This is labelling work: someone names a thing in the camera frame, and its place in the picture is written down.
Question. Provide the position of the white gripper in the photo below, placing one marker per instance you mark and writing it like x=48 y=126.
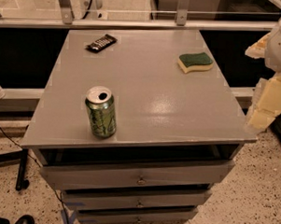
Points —
x=267 y=101

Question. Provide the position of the green and yellow sponge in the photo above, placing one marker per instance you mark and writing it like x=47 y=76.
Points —
x=195 y=62

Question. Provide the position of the green soda can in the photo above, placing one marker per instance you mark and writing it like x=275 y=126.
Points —
x=101 y=111

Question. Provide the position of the grey top drawer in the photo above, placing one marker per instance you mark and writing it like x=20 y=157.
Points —
x=136 y=175

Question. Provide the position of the grey drawer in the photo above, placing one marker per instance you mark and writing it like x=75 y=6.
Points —
x=136 y=175
x=136 y=215
x=140 y=199

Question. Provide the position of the grey drawer cabinet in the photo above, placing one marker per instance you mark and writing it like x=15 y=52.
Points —
x=162 y=114

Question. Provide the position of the grey middle drawer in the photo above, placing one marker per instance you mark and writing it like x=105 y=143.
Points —
x=140 y=199

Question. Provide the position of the black snack bar wrapper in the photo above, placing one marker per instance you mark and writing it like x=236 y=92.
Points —
x=101 y=43

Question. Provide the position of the grey bottom drawer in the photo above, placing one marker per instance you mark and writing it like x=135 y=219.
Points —
x=136 y=215

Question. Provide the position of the black stand leg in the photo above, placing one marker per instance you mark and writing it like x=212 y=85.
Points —
x=17 y=157

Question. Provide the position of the metal rail frame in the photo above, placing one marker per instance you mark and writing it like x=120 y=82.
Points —
x=94 y=14

